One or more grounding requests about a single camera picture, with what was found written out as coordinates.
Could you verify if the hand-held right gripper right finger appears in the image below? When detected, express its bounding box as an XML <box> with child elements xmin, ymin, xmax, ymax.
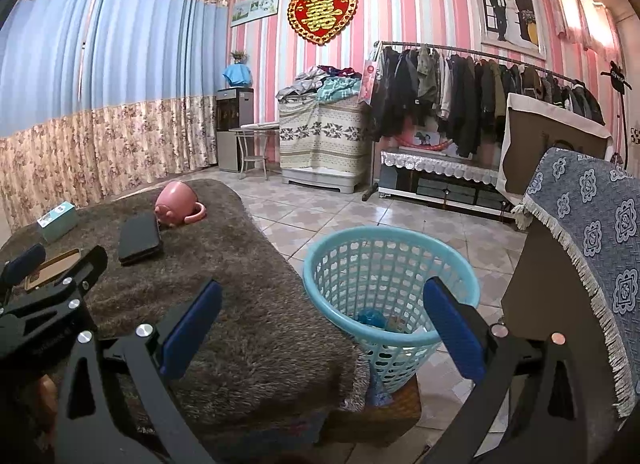
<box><xmin>422</xmin><ymin>277</ymin><xmax>608</xmax><ymax>464</ymax></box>

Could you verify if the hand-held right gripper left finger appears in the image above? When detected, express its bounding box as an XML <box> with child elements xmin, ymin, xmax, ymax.
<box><xmin>55</xmin><ymin>279</ymin><xmax>223</xmax><ymax>464</ymax></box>

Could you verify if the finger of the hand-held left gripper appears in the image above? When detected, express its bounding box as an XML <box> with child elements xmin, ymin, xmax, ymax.
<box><xmin>0</xmin><ymin>243</ymin><xmax>47</xmax><ymax>295</ymax></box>
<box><xmin>0</xmin><ymin>245</ymin><xmax>108</xmax><ymax>340</ymax></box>

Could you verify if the blue plastic bag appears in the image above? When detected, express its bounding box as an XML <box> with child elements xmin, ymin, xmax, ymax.
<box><xmin>357</xmin><ymin>308</ymin><xmax>387</xmax><ymax>329</ymax></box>

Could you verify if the light blue plastic basket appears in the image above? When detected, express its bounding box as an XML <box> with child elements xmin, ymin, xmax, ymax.
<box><xmin>303</xmin><ymin>225</ymin><xmax>481</xmax><ymax>395</ymax></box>

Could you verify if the teal tissue box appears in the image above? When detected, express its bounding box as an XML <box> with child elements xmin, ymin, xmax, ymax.
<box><xmin>36</xmin><ymin>201</ymin><xmax>78</xmax><ymax>243</ymax></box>

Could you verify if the brown shaggy rug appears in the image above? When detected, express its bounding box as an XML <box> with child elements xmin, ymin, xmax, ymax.
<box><xmin>0</xmin><ymin>178</ymin><xmax>371</xmax><ymax>425</ymax></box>

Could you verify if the black flat case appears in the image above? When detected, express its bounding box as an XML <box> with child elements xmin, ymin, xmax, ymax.
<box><xmin>118</xmin><ymin>213</ymin><xmax>163</xmax><ymax>266</ymax></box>

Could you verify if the brown sofa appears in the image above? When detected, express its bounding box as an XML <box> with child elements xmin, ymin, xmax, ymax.
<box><xmin>500</xmin><ymin>229</ymin><xmax>626</xmax><ymax>464</ymax></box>

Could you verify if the wooden coffee table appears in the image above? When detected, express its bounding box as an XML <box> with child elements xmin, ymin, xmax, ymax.
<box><xmin>320</xmin><ymin>374</ymin><xmax>423</xmax><ymax>445</ymax></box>

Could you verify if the low television cabinet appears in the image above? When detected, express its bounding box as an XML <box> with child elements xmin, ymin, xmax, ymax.
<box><xmin>377</xmin><ymin>149</ymin><xmax>516</xmax><ymax>222</ymax></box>

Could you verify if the blue patterned fringed cloth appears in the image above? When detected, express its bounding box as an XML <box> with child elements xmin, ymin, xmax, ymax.
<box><xmin>511</xmin><ymin>147</ymin><xmax>640</xmax><ymax>417</ymax></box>

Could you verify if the white lace cloth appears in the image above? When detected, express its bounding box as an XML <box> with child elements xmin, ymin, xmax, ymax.
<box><xmin>380</xmin><ymin>149</ymin><xmax>501</xmax><ymax>184</ymax></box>

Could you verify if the metal stool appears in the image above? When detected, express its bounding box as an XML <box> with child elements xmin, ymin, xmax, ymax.
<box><xmin>237</xmin><ymin>154</ymin><xmax>268</xmax><ymax>180</ymax></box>

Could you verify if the grey plastic cabinet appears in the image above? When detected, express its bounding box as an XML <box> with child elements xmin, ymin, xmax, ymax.
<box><xmin>281</xmin><ymin>167</ymin><xmax>360</xmax><ymax>195</ymax></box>

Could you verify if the pink printed box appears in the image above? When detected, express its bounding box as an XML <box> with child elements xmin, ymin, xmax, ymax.
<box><xmin>410</xmin><ymin>129</ymin><xmax>458</xmax><ymax>149</ymax></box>

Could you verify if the blue floral curtain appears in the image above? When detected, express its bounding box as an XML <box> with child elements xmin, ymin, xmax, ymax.
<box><xmin>0</xmin><ymin>0</ymin><xmax>232</xmax><ymax>215</ymax></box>

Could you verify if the grey water dispenser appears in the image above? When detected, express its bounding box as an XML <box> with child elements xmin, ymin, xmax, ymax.
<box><xmin>215</xmin><ymin>88</ymin><xmax>255</xmax><ymax>173</ymax></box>

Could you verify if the brown armchair with white trim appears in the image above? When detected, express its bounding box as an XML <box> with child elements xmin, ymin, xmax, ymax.
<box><xmin>497</xmin><ymin>93</ymin><xmax>613</xmax><ymax>195</ymax></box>

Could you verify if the small folding table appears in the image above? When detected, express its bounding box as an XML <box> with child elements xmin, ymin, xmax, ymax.
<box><xmin>231</xmin><ymin>123</ymin><xmax>281</xmax><ymax>180</ymax></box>

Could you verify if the patterned cover cloth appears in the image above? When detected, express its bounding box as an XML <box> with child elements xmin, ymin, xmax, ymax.
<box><xmin>278</xmin><ymin>94</ymin><xmax>371</xmax><ymax>172</ymax></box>

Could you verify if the row of hanging clothes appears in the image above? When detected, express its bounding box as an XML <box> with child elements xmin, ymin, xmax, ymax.
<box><xmin>372</xmin><ymin>44</ymin><xmax>607</xmax><ymax>160</ymax></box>

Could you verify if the blue covered water bottle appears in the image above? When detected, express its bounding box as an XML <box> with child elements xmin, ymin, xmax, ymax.
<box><xmin>222</xmin><ymin>63</ymin><xmax>253</xmax><ymax>90</ymax></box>

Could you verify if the pink hanging bag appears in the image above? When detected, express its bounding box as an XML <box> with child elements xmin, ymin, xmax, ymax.
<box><xmin>359</xmin><ymin>59</ymin><xmax>378</xmax><ymax>106</ymax></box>

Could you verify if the pile of folded clothes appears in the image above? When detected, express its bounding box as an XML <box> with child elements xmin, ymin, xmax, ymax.
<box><xmin>276</xmin><ymin>64</ymin><xmax>363</xmax><ymax>104</ymax></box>

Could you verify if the metal clothes rack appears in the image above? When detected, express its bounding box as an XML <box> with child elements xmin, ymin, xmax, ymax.
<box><xmin>362</xmin><ymin>41</ymin><xmax>598</xmax><ymax>202</ymax></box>

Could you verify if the black coat stand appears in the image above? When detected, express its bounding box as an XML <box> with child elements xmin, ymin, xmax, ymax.
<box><xmin>600</xmin><ymin>61</ymin><xmax>632</xmax><ymax>170</ymax></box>

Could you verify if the red gold heart decoration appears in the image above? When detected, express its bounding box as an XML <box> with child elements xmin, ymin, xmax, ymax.
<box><xmin>286</xmin><ymin>0</ymin><xmax>360</xmax><ymax>46</ymax></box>

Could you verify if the pink curtain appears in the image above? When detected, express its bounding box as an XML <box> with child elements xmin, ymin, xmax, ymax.
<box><xmin>545</xmin><ymin>0</ymin><xmax>626</xmax><ymax>52</ymax></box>

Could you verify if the landscape wall picture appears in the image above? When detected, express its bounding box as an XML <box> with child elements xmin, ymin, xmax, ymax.
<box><xmin>230</xmin><ymin>0</ymin><xmax>281</xmax><ymax>28</ymax></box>

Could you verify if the wall poster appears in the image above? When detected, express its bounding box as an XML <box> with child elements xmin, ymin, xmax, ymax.
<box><xmin>472</xmin><ymin>0</ymin><xmax>548</xmax><ymax>58</ymax></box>

